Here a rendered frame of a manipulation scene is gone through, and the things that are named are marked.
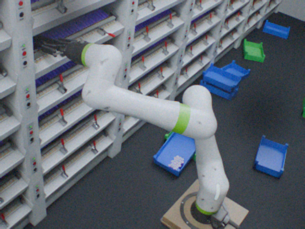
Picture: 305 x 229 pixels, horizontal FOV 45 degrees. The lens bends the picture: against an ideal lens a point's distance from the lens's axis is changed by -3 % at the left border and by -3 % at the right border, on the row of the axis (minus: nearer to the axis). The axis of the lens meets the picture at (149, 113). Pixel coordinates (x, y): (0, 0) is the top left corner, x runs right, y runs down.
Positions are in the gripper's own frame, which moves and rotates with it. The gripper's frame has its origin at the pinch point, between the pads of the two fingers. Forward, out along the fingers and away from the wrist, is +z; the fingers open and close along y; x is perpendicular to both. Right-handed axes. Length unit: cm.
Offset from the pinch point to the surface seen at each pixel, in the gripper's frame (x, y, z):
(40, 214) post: 97, 15, 13
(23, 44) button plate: -6.2, 15.8, -7.7
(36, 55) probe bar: 3.9, 5.4, -0.4
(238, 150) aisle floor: 116, -117, -48
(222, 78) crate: 98, -182, -3
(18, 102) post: 18.3, 20.0, -2.5
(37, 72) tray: 9.2, 9.0, -4.1
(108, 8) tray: 0.4, -49.5, 6.1
